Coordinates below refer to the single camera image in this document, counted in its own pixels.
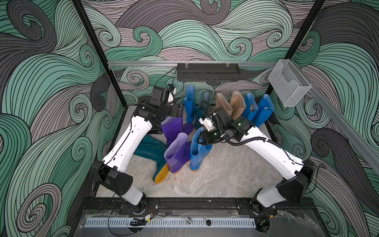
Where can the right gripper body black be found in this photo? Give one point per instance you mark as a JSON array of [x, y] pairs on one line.
[[214, 135]]

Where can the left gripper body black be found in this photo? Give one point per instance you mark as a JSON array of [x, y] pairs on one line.
[[169, 111]]

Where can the dark teal boot back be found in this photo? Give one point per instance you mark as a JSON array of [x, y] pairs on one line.
[[200, 110]]

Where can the dark teal boot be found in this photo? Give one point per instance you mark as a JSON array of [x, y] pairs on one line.
[[153, 149], [200, 110]]

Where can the purple rain boot back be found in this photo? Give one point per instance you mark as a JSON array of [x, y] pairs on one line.
[[172, 126]]

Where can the purple rain boot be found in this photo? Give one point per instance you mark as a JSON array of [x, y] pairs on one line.
[[172, 126], [178, 153]]

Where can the beige rain boot large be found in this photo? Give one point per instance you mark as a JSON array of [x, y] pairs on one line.
[[221, 102]]

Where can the light blue boot back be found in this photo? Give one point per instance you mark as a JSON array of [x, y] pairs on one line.
[[189, 104]]

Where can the light blue boot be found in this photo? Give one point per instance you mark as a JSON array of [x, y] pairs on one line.
[[189, 104], [197, 151]]

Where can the light blue boot front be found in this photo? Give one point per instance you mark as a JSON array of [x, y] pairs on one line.
[[197, 151]]

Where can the blue rain boot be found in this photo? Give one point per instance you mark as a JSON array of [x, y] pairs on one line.
[[251, 109], [265, 110]]

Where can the purple rain boot front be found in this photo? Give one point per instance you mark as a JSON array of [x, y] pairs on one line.
[[178, 153]]

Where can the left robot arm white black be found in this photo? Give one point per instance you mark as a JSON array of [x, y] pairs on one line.
[[111, 171]]

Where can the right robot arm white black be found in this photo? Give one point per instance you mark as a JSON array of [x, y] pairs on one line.
[[296, 174]]

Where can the black hard case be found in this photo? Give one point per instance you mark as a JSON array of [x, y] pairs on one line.
[[148, 118]]

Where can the white perforated front strip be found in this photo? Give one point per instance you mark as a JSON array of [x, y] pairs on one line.
[[174, 222]]

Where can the black wall shelf tray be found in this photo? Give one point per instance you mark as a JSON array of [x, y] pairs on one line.
[[208, 72]]

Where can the aluminium rail back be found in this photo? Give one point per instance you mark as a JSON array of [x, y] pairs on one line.
[[151, 63]]

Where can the aluminium rail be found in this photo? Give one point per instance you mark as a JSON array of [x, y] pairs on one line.
[[341, 104], [151, 63]]

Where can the white mesh wire basket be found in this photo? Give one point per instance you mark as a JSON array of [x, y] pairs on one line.
[[289, 82]]

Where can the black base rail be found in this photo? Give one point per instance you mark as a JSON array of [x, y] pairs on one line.
[[165, 206]]

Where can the aluminium rail right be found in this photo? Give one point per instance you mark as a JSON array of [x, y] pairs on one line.
[[341, 104]]

